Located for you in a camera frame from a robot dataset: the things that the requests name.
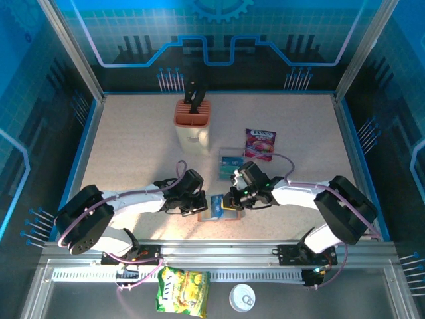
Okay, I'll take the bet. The aluminium beam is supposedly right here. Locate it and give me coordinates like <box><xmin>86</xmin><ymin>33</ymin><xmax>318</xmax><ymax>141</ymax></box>
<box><xmin>39</xmin><ymin>241</ymin><xmax>399</xmax><ymax>268</ymax></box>

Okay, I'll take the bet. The purple candy bag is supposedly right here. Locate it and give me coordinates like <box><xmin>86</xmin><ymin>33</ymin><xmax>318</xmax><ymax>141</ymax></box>
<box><xmin>244</xmin><ymin>128</ymin><xmax>278</xmax><ymax>163</ymax></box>

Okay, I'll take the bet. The aluminium table side rail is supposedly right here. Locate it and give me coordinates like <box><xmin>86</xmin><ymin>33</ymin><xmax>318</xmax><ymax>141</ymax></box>
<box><xmin>74</xmin><ymin>94</ymin><xmax>107</xmax><ymax>190</ymax></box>
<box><xmin>333</xmin><ymin>94</ymin><xmax>381</xmax><ymax>242</ymax></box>

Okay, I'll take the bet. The grey metal shelf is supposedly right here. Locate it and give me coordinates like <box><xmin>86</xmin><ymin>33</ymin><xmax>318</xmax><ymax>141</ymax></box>
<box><xmin>41</xmin><ymin>281</ymin><xmax>398</xmax><ymax>319</ymax></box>

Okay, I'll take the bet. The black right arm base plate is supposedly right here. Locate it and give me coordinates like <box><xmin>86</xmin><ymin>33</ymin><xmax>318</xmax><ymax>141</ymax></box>
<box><xmin>277</xmin><ymin>244</ymin><xmax>339</xmax><ymax>266</ymax></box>

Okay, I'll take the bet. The slotted white cable duct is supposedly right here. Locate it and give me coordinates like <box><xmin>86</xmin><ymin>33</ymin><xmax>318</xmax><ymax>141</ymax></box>
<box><xmin>52</xmin><ymin>268</ymin><xmax>305</xmax><ymax>283</ymax></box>

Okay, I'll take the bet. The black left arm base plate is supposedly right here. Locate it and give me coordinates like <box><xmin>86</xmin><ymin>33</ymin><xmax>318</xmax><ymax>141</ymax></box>
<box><xmin>100</xmin><ymin>245</ymin><xmax>164</xmax><ymax>266</ymax></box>

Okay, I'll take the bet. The tan leather card holder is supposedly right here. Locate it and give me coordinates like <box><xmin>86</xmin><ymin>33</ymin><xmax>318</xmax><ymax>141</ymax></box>
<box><xmin>197</xmin><ymin>207</ymin><xmax>242</xmax><ymax>222</ymax></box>

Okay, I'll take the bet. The white tin can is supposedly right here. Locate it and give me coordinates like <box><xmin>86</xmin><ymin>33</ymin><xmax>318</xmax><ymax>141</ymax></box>
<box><xmin>228</xmin><ymin>284</ymin><xmax>256</xmax><ymax>313</ymax></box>

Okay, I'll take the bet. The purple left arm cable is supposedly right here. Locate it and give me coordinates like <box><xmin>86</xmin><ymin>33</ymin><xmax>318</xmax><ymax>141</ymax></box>
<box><xmin>58</xmin><ymin>160</ymin><xmax>166</xmax><ymax>292</ymax></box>

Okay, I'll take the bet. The yellow green candy bag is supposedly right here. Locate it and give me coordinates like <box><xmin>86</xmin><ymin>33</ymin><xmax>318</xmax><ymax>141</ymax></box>
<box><xmin>155</xmin><ymin>266</ymin><xmax>211</xmax><ymax>318</ymax></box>

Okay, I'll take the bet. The aluminium frame post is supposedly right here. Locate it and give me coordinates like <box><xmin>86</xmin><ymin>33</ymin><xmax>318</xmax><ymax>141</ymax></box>
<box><xmin>333</xmin><ymin>0</ymin><xmax>402</xmax><ymax>102</ymax></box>
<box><xmin>37</xmin><ymin>0</ymin><xmax>106</xmax><ymax>102</ymax></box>

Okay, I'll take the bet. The black handled knife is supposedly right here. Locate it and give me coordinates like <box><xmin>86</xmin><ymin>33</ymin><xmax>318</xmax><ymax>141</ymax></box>
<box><xmin>183</xmin><ymin>76</ymin><xmax>195</xmax><ymax>104</ymax></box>
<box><xmin>189</xmin><ymin>88</ymin><xmax>209</xmax><ymax>114</ymax></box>

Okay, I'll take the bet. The cream knife block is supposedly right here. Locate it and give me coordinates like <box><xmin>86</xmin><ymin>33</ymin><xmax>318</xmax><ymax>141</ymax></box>
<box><xmin>174</xmin><ymin>99</ymin><xmax>213</xmax><ymax>156</ymax></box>

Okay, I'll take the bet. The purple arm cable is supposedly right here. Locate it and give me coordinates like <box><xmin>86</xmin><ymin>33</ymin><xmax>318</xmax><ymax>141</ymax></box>
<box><xmin>270</xmin><ymin>153</ymin><xmax>381</xmax><ymax>289</ymax></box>
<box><xmin>58</xmin><ymin>160</ymin><xmax>166</xmax><ymax>292</ymax></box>

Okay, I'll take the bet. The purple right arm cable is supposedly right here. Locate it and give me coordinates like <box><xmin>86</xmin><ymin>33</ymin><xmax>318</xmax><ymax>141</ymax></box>
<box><xmin>270</xmin><ymin>153</ymin><xmax>381</xmax><ymax>289</ymax></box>

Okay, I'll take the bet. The black connector box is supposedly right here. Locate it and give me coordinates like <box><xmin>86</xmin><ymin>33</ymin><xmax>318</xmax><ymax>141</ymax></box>
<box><xmin>301</xmin><ymin>268</ymin><xmax>329</xmax><ymax>288</ymax></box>

